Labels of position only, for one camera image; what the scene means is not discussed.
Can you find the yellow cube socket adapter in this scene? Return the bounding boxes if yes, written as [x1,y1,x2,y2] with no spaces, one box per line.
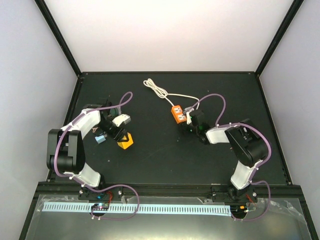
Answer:
[117,132,134,150]

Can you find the light blue plug adapter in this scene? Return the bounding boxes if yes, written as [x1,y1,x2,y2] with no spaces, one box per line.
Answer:
[94,134,107,144]

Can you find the green cube socket adapter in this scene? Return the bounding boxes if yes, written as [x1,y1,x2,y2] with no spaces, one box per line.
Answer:
[108,108,119,117]

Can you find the orange power strip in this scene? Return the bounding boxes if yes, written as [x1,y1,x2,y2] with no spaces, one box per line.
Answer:
[171,105,187,124]

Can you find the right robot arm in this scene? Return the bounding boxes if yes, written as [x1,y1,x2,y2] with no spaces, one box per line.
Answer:
[176,108,272,202]

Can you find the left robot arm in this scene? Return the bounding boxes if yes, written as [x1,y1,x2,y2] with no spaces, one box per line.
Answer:
[46,99,133,200]

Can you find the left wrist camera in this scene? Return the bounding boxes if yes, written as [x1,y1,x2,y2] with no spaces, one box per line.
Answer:
[112,114,131,127]

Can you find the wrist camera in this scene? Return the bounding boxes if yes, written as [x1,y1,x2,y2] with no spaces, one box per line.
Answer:
[183,106,195,125]
[112,114,131,127]

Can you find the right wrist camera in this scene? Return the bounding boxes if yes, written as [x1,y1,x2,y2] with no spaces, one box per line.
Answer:
[183,106,195,125]

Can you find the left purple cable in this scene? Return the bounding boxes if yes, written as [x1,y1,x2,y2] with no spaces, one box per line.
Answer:
[53,91,140,222]

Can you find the purple cable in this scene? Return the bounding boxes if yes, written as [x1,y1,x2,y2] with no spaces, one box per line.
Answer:
[53,91,140,222]
[183,93,273,223]

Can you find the white power cord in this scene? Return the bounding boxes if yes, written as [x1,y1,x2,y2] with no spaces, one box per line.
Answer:
[143,78,201,111]

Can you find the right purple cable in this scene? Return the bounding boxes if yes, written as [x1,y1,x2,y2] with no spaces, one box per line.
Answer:
[183,93,273,223]

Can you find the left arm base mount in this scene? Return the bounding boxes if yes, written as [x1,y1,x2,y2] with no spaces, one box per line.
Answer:
[78,186,113,202]

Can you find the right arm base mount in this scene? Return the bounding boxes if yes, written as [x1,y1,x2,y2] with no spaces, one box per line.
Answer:
[207,184,257,204]

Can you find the light blue cable duct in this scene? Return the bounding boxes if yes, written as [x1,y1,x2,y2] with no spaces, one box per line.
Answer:
[42,202,232,217]

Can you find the black aluminium frame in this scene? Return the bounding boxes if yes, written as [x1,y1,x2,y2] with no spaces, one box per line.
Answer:
[18,0,320,240]

